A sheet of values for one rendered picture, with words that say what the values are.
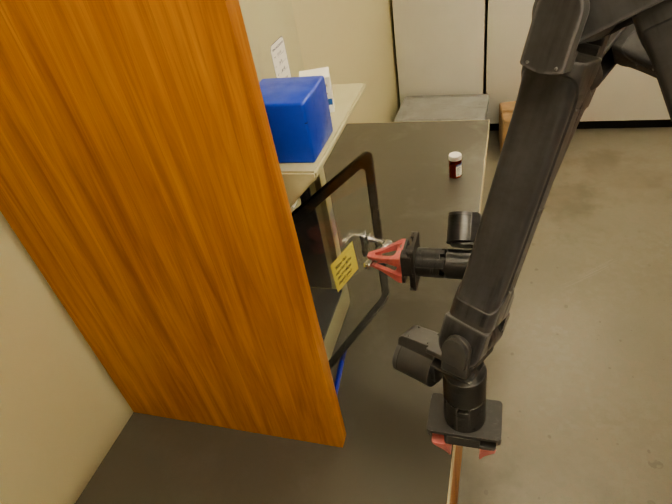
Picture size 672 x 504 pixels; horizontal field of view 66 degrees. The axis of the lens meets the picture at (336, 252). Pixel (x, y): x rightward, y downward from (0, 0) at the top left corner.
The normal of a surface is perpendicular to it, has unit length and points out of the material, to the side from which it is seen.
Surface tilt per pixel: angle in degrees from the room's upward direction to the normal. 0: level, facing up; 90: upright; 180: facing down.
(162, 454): 0
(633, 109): 90
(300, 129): 90
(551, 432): 0
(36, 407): 90
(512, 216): 75
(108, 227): 90
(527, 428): 0
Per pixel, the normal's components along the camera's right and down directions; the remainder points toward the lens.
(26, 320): 0.95, 0.05
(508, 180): -0.68, 0.31
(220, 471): -0.15, -0.78
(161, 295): -0.26, 0.63
